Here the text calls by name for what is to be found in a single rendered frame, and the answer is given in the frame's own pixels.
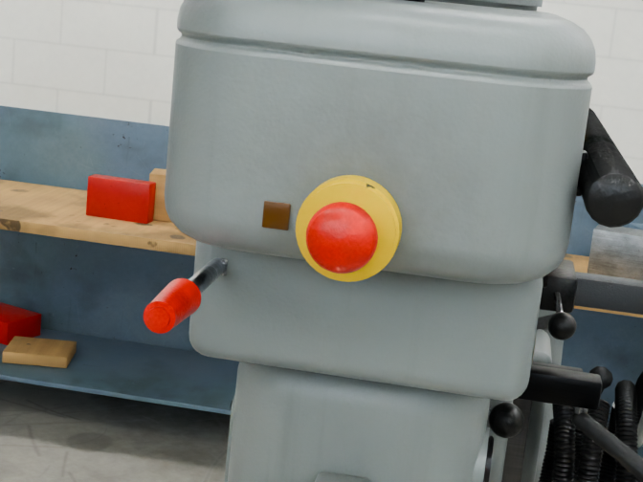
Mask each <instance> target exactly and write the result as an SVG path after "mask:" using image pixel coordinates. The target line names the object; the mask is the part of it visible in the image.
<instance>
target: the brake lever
mask: <svg viewBox="0 0 643 482"><path fill-rule="evenodd" d="M227 266H228V259H225V258H214V259H213V260H211V261H210V262H209V263H208V264H207V265H205V266H204V267H203V268H202V269H201V270H200V271H198V272H197V273H196V274H195V275H193V276H192V277H191V278H190V279H185V278H177V279H174V280H172V281H171V282H170V283H169V284H167V286H166V287H165V288H164V289H163V290H162V291H161V292H160V293H159V294H158V295H157V296H156V297H155V298H154V299H153V300H152V301H151V302H150V303H149V304H148V305H147V306H146V308H145V309H144V323H145V325H146V327H147V328H148V329H149V330H151V331H152V332H154V333H158V334H163V333H166V332H168V331H169V330H171V329H172V328H174V327H175V326H176V325H178V324H179V323H180V322H182V321H183V320H184V319H186V318H187V317H189V316H190V315H191V314H193V313H194V312H195V311H196V310H197V309H198V308H199V306H200V303H201V293H202V292H203V291H205V290H206V289H207V288H208V287H209V286H210V285H211V284H212V282H213V281H215V280H216V279H217V278H218V277H219V276H220V275H223V276H224V275H227Z"/></svg>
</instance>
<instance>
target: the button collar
mask: <svg viewBox="0 0 643 482"><path fill-rule="evenodd" d="M336 202H347V203H351V204H354V205H356V206H359V207H360V208H362V209H364V210H365V211H366V212H367V213H368V214H369V215H370V217H371V218H372V220H373V221H374V223H375V226H376V229H377V232H378V243H377V248H376V251H375V253H374V254H373V256H372V258H371V259H370V260H369V262H368V263H367V264H366V265H365V266H363V268H362V269H360V270H358V271H356V272H353V273H349V274H336V273H332V272H329V271H328V270H326V269H324V268H322V267H321V266H320V265H318V264H317V263H316V262H315V260H314V259H313V258H312V256H311V255H310V253H309V251H308V249H307V245H306V230H307V227H308V224H309V222H310V220H311V218H312V217H313V216H314V214H315V213H316V212H317V211H318V210H320V209H321V208H323V207H324V206H326V205H329V204H332V203H336ZM401 234H402V219H401V214H400V211H399V208H398V206H397V204H396V203H395V201H394V199H393V198H392V196H391V195H390V194H389V193H388V191H387V190H386V189H385V188H383V187H382V186H381V185H379V184H378V183H376V182H374V181H372V180H370V179H368V178H366V177H362V176H357V175H343V176H339V177H335V178H332V179H330V180H328V181H326V182H324V183H322V184H321V185H319V186H318V187H317V188H316V189H315V190H314V191H312V192H311V193H310V194H309V195H308V197H307V198H306V199H305V200H304V202H303V204H302V205H301V207H300V209H299V214H298V217H297V222H296V237H297V241H298V245H299V249H300V251H301V253H302V255H303V257H304V258H305V259H306V261H307V262H308V263H309V264H310V265H311V267H313V268H314V269H315V270H316V271H317V272H319V273H320V274H322V275H324V276H326V277H329V278H331V279H334V280H339V281H346V282H351V281H359V280H364V279H367V278H369V277H371V276H373V275H375V274H377V273H379V272H380V271H381V270H383V269H384V268H385V266H386V265H387V264H388V262H389V261H390V259H391V258H392V257H393V255H394V253H395V251H396V249H397V247H398V245H399V242H400V239H401Z"/></svg>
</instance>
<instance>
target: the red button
mask: <svg viewBox="0 0 643 482"><path fill-rule="evenodd" d="M377 243H378V232H377V229H376V226H375V223H374V221H373V220H372V218H371V217H370V215H369V214H368V213H367V212H366V211H365V210H364V209H362V208H360V207H359V206H356V205H354V204H351V203H347V202H336V203H332V204H329V205H326V206H324V207H323V208H321V209H320V210H318V211H317V212H316V213H315V214H314V216H313V217H312V218H311V220H310V222H309V224H308V227H307V230H306V245H307V249H308V251H309V253H310V255H311V256H312V258H313V259H314V260H315V262H316V263H317V264H318V265H320V266H321V267H322V268H324V269H326V270H328V271H329V272H332V273H336V274H349V273H353V272H356V271H358V270H360V269H362V268H363V266H365V265H366V264H367V263H368V262H369V260H370V259H371V258H372V256H373V254H374V253H375V251H376V248H377Z"/></svg>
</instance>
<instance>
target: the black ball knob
mask: <svg viewBox="0 0 643 482"><path fill-rule="evenodd" d="M523 425H524V417H523V414H522V412H521V410H520V409H519V408H518V407H517V406H516V405H513V404H510V403H502V404H499V405H496V406H495V407H494V408H493V409H492V410H491V412H490V415H489V426H490V428H491V430H492V431H493V432H494V433H495V434H496V435H497V436H499V437H502V438H512V437H514V436H516V435H518V434H519V433H520V432H521V430H522V428H523Z"/></svg>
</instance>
